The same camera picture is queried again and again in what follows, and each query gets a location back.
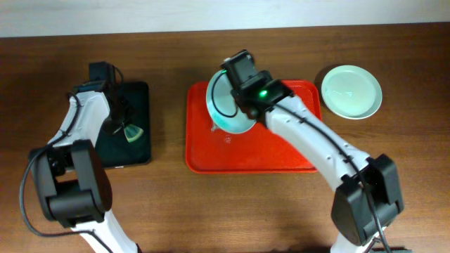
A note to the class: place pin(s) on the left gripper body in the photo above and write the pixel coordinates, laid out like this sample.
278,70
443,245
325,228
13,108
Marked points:
119,119

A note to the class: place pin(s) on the green yellow sponge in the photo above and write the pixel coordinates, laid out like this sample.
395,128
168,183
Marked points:
132,132

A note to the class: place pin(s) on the light blue plate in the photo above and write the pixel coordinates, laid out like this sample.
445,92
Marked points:
222,108

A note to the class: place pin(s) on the mint green plate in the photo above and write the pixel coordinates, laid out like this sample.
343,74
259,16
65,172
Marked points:
351,92

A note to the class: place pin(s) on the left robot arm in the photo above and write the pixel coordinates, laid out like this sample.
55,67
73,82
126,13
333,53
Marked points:
72,186

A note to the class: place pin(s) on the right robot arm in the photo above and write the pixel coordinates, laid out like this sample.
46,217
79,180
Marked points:
367,190

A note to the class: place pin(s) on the black plastic tray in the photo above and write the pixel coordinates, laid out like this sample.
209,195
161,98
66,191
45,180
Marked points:
115,150

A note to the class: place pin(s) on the red plastic tray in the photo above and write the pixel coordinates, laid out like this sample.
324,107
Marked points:
213,151

